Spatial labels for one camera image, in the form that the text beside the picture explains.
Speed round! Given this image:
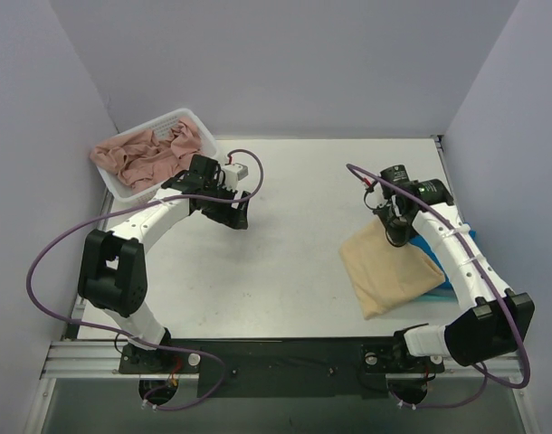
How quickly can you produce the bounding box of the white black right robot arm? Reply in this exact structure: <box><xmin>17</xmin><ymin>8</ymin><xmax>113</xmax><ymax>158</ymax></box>
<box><xmin>377</xmin><ymin>165</ymin><xmax>535</xmax><ymax>370</ymax></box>

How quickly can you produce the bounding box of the aluminium front frame rail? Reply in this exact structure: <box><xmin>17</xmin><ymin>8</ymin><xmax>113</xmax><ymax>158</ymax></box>
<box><xmin>41</xmin><ymin>341</ymin><xmax>521</xmax><ymax>382</ymax></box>

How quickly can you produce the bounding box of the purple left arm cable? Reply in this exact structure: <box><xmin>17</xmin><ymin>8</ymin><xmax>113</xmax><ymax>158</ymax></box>
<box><xmin>25</xmin><ymin>150</ymin><xmax>264</xmax><ymax>412</ymax></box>

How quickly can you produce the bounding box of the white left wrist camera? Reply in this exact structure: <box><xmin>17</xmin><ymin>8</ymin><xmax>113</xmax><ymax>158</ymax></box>
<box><xmin>222</xmin><ymin>163</ymin><xmax>249</xmax><ymax>187</ymax></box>

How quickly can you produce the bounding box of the blue folded t shirt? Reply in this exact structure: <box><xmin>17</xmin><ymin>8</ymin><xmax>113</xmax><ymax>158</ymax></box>
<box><xmin>410</xmin><ymin>229</ymin><xmax>476</xmax><ymax>290</ymax></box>

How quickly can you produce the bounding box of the yellow t shirt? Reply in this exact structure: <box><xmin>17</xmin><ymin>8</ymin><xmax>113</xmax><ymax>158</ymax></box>
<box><xmin>339</xmin><ymin>219</ymin><xmax>445</xmax><ymax>320</ymax></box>

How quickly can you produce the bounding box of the teal folded t shirt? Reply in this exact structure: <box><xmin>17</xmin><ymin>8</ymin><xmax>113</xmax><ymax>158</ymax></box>
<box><xmin>414</xmin><ymin>288</ymin><xmax>457</xmax><ymax>302</ymax></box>

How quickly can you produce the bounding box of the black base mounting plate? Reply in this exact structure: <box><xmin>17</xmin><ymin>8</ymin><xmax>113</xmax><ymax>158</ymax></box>
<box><xmin>119</xmin><ymin>336</ymin><xmax>444</xmax><ymax>398</ymax></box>

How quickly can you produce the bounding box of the pink crumpled t shirt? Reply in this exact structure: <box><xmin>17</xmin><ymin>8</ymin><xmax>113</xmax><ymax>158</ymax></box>
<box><xmin>90</xmin><ymin>117</ymin><xmax>202</xmax><ymax>193</ymax></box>

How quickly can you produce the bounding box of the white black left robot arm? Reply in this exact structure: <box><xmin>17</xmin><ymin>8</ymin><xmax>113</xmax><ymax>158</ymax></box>
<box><xmin>78</xmin><ymin>155</ymin><xmax>251</xmax><ymax>373</ymax></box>

